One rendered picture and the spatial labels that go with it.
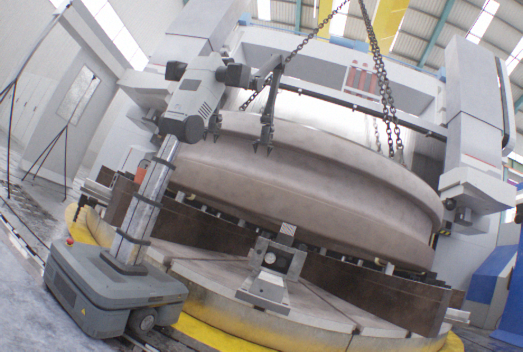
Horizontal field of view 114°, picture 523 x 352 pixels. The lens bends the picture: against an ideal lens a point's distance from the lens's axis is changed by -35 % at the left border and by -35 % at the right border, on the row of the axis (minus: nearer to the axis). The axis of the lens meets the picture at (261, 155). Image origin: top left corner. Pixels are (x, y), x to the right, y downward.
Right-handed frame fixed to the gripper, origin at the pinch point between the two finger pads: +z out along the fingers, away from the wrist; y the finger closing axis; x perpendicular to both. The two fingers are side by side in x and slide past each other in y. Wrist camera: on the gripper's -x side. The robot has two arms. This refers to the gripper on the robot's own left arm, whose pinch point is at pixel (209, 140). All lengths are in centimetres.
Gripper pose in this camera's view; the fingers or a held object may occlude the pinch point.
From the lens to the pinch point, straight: 204.8
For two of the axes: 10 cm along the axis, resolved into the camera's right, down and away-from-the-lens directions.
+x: -4.3, 1.2, -9.0
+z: -1.5, 9.7, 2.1
